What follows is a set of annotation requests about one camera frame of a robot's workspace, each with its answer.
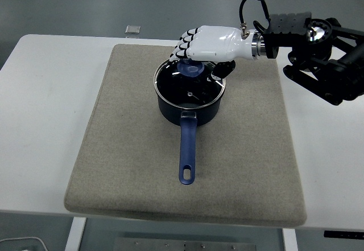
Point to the small silver square floor plate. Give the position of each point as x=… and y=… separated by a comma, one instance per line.
x=133, y=29

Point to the beige fabric mat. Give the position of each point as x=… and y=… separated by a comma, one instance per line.
x=128, y=148

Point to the glass pot lid blue knob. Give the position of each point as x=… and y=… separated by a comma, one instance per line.
x=193, y=70

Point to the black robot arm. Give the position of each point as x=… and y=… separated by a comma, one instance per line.
x=287, y=26

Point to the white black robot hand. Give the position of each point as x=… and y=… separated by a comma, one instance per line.
x=216, y=43

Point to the black table control panel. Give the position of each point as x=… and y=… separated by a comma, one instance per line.
x=344, y=234

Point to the white table leg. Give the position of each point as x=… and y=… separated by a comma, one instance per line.
x=290, y=241
x=75, y=236

